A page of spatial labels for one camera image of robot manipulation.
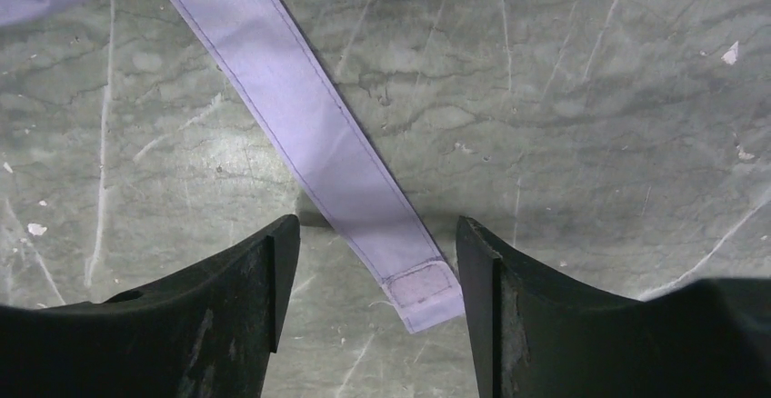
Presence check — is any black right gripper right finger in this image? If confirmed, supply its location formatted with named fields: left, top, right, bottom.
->
left=456, top=216, right=770, bottom=397

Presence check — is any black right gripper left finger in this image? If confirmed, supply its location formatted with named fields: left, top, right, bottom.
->
left=1, top=214, right=300, bottom=397

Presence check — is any lilac folding umbrella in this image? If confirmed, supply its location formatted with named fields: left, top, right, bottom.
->
left=1, top=0, right=465, bottom=335

